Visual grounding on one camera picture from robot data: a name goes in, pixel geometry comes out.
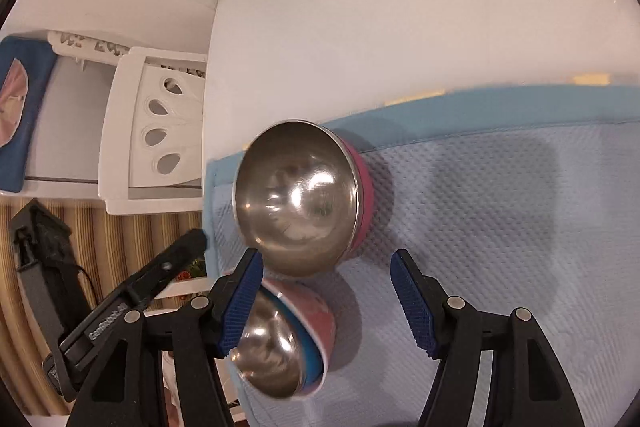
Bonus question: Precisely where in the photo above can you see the blue steel bowl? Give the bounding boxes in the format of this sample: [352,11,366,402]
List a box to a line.
[231,287,322,400]

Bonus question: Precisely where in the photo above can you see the white chair with teardrop cutouts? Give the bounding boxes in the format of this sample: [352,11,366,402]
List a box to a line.
[97,47,208,215]
[46,29,207,80]

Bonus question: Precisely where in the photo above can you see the magenta steel bowl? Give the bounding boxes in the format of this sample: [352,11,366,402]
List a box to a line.
[232,120,375,279]

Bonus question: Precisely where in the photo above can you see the black bag with grey strap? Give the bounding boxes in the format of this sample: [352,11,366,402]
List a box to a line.
[11,199,101,338]

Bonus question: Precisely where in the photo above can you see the pink ceramic bowl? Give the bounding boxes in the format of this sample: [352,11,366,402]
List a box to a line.
[250,277,337,402]

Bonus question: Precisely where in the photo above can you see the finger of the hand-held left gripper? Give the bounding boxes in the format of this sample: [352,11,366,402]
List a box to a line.
[122,228,208,310]

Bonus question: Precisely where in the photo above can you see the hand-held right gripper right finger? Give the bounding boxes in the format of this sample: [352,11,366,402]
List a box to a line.
[390,248,586,427]

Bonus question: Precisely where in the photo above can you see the striped rug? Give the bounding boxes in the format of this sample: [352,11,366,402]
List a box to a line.
[0,199,211,418]

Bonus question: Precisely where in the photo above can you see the blue printed cushion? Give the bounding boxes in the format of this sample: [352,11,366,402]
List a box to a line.
[0,36,58,194]

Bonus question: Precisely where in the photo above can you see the light blue textured mat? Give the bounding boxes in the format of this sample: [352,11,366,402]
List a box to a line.
[202,84,640,427]

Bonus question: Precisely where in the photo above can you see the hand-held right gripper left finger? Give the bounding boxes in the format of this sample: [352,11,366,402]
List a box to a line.
[65,248,264,427]

